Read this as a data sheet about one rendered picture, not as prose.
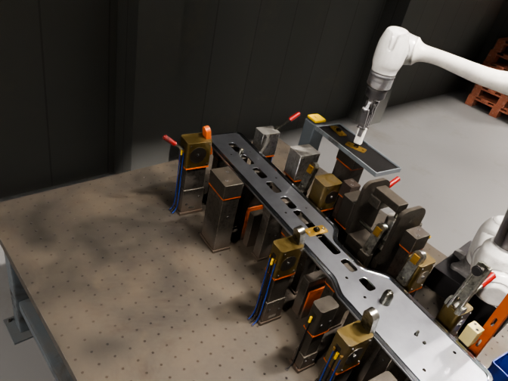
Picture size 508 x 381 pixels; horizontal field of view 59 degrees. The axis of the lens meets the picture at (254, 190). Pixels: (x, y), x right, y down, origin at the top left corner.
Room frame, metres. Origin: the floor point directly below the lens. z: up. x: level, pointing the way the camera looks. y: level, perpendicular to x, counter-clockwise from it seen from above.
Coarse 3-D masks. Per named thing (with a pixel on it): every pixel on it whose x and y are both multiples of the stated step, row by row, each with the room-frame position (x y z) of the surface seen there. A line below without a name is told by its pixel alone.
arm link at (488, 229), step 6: (498, 216) 1.50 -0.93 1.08; (486, 222) 1.49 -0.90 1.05; (492, 222) 1.47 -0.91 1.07; (498, 222) 1.46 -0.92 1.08; (480, 228) 1.49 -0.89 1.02; (486, 228) 1.46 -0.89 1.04; (492, 228) 1.44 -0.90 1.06; (498, 228) 1.43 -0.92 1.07; (480, 234) 1.46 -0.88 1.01; (486, 234) 1.44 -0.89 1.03; (492, 234) 1.43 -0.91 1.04; (474, 240) 1.48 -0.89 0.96; (480, 240) 1.43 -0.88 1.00; (474, 246) 1.43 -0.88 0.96; (468, 252) 1.49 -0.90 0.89; (468, 258) 1.47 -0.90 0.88
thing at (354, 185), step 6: (348, 180) 1.47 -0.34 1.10; (354, 180) 1.48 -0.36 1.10; (342, 186) 1.46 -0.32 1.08; (348, 186) 1.44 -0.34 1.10; (354, 186) 1.44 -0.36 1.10; (360, 186) 1.46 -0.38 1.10; (342, 192) 1.45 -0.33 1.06; (348, 192) 1.43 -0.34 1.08; (336, 204) 1.46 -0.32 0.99; (336, 210) 1.45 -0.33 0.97
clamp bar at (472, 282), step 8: (480, 264) 0.99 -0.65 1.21; (472, 272) 0.97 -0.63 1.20; (480, 272) 0.96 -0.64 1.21; (488, 272) 0.97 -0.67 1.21; (464, 280) 0.99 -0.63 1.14; (472, 280) 0.99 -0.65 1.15; (480, 280) 0.97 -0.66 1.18; (464, 288) 0.99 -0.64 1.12; (472, 288) 0.97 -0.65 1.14; (456, 296) 0.98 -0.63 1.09; (464, 296) 0.98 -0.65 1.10; (448, 304) 0.98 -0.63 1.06; (464, 304) 0.96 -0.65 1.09; (456, 312) 0.96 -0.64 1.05
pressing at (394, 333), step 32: (224, 160) 1.58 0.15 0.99; (256, 160) 1.63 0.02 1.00; (256, 192) 1.41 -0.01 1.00; (288, 192) 1.45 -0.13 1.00; (288, 224) 1.25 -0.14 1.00; (320, 224) 1.30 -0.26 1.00; (320, 256) 1.12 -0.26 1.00; (352, 256) 1.16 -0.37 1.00; (352, 288) 1.01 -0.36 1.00; (384, 288) 1.05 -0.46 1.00; (384, 320) 0.92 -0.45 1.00; (416, 320) 0.94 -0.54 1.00; (416, 352) 0.83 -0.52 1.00; (448, 352) 0.85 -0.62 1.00
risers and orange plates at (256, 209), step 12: (252, 204) 1.50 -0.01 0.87; (240, 216) 1.51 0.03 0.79; (252, 216) 1.43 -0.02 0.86; (240, 228) 1.50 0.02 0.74; (252, 228) 1.43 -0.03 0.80; (252, 240) 1.44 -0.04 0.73; (312, 276) 1.16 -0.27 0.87; (324, 276) 1.18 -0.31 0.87; (300, 288) 1.15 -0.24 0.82; (312, 288) 1.15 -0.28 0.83; (300, 300) 1.14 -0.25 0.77; (312, 300) 1.14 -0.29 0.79; (300, 312) 1.14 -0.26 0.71
